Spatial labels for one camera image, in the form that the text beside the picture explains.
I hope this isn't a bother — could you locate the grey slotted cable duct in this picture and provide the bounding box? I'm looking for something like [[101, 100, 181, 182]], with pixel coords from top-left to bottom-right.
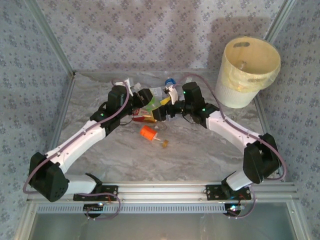
[[36, 202, 227, 215]]

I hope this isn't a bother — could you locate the red juice carton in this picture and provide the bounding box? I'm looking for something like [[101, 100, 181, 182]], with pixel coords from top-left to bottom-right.
[[131, 107, 158, 124]]

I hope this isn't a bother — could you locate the grey metal sheet panel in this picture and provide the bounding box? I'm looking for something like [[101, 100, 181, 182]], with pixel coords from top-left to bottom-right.
[[27, 213, 307, 240]]

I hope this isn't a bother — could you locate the white bin with yellow liner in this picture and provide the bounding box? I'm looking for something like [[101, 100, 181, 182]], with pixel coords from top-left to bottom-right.
[[214, 36, 282, 110]]

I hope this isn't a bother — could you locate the orange plastic bottle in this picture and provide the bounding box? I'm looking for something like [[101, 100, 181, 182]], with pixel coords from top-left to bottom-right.
[[139, 125, 161, 142]]

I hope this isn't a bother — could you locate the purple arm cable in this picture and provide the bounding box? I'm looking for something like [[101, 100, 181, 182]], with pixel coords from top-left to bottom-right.
[[176, 74, 288, 181], [22, 78, 132, 196]]

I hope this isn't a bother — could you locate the black controller board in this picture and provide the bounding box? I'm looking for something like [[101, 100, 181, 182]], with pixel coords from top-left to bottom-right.
[[224, 202, 248, 216], [83, 202, 105, 211]]

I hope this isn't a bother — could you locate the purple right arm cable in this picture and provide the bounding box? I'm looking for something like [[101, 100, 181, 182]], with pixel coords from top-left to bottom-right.
[[176, 74, 288, 181]]

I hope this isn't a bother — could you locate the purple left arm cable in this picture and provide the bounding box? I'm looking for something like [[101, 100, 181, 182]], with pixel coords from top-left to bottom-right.
[[22, 78, 132, 196]]

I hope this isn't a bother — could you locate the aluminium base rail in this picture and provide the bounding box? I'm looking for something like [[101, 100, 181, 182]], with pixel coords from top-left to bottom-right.
[[26, 181, 300, 202]]

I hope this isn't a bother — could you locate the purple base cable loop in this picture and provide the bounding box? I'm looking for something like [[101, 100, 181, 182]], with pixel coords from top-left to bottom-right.
[[84, 187, 123, 221], [227, 186, 256, 220]]

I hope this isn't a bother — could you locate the aluminium frame post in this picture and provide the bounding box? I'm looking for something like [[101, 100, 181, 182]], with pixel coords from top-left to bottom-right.
[[264, 0, 297, 42], [24, 0, 77, 77]]

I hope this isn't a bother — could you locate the crushed blue label bottle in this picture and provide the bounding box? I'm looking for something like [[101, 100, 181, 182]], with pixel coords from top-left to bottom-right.
[[163, 77, 177, 88]]

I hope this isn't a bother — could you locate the clear bottle green label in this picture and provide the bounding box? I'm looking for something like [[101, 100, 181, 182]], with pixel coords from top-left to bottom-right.
[[146, 96, 162, 113]]

